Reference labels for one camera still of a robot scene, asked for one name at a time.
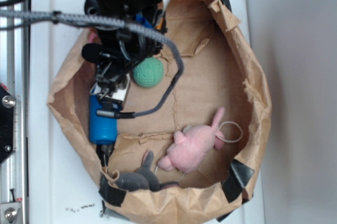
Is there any grey braided cable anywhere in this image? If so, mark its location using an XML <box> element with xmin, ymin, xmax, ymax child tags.
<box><xmin>0</xmin><ymin>9</ymin><xmax>185</xmax><ymax>120</ymax></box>

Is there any blue plastic bottle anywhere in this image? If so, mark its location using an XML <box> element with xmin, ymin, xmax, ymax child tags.
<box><xmin>89</xmin><ymin>95</ymin><xmax>117</xmax><ymax>145</ymax></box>

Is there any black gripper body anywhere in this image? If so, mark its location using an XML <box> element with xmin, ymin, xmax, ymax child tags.
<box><xmin>82</xmin><ymin>6</ymin><xmax>166</xmax><ymax>82</ymax></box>

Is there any grey plush toy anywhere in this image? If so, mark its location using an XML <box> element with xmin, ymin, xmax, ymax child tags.
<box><xmin>115</xmin><ymin>151</ymin><xmax>179</xmax><ymax>192</ymax></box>

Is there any pink plush bunny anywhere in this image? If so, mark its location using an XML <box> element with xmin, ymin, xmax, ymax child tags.
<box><xmin>157</xmin><ymin>107</ymin><xmax>225</xmax><ymax>173</ymax></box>

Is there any brown paper bag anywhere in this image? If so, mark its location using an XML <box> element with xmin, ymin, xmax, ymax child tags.
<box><xmin>47</xmin><ymin>0</ymin><xmax>272</xmax><ymax>223</ymax></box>

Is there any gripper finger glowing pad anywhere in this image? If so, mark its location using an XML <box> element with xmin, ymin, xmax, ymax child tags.
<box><xmin>90</xmin><ymin>82</ymin><xmax>104</xmax><ymax>95</ymax></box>
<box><xmin>113</xmin><ymin>74</ymin><xmax>131</xmax><ymax>102</ymax></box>

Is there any green textured ball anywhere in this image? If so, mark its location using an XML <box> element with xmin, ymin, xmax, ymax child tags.
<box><xmin>132</xmin><ymin>57</ymin><xmax>164</xmax><ymax>88</ymax></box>

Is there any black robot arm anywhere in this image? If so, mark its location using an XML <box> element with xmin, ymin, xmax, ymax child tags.
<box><xmin>1</xmin><ymin>0</ymin><xmax>170</xmax><ymax>104</ymax></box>

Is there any aluminium frame rail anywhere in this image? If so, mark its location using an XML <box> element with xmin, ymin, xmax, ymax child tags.
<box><xmin>1</xmin><ymin>17</ymin><xmax>30</xmax><ymax>223</ymax></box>

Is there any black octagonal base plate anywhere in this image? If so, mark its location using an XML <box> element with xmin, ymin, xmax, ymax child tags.
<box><xmin>0</xmin><ymin>85</ymin><xmax>16</xmax><ymax>164</ymax></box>

